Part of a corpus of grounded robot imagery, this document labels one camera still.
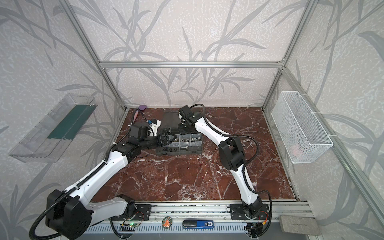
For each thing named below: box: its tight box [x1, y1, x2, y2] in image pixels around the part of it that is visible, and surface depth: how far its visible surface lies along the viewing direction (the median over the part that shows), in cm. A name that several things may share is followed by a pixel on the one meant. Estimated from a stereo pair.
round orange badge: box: [162, 216, 173, 229], surface depth 72 cm
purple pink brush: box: [133, 105, 148, 123], surface depth 126 cm
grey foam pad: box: [279, 215, 321, 236], surface depth 69 cm
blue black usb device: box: [182, 219, 214, 229], surface depth 69 cm
